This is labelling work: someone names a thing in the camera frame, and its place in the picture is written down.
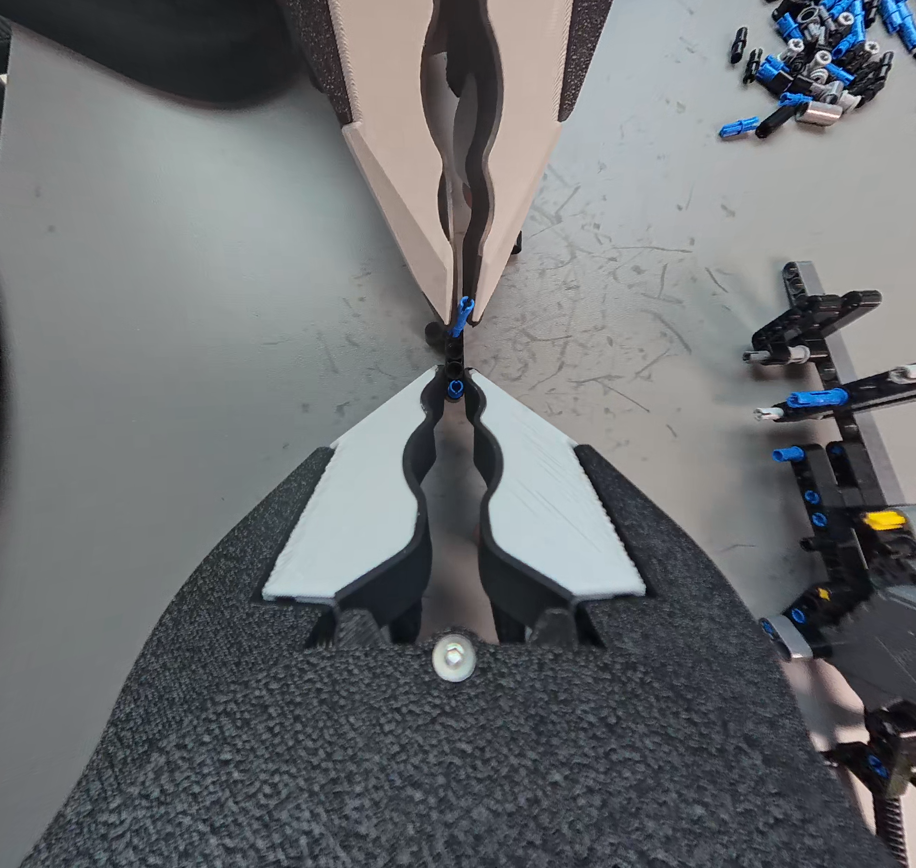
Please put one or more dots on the black grey brick chassis assembly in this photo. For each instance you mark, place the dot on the black grey brick chassis assembly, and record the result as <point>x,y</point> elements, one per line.
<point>844,496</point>

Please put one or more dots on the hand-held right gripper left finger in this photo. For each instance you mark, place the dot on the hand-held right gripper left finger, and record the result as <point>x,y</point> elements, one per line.
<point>343,517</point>

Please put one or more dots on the grey desk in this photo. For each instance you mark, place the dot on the grey desk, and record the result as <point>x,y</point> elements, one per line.
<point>179,274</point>

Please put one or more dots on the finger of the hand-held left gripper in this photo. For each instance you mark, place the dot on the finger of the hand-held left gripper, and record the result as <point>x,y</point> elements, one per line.
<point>533,59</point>
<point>379,95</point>

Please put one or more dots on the pile of blue black pins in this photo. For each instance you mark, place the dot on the pile of blue black pins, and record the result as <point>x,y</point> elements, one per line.
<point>823,45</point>

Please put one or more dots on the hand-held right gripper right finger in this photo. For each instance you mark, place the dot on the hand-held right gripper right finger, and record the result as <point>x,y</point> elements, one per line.
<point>551,517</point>

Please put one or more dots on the black beam with blue pins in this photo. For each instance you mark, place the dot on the black beam with blue pins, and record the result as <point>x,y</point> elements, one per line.
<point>452,356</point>

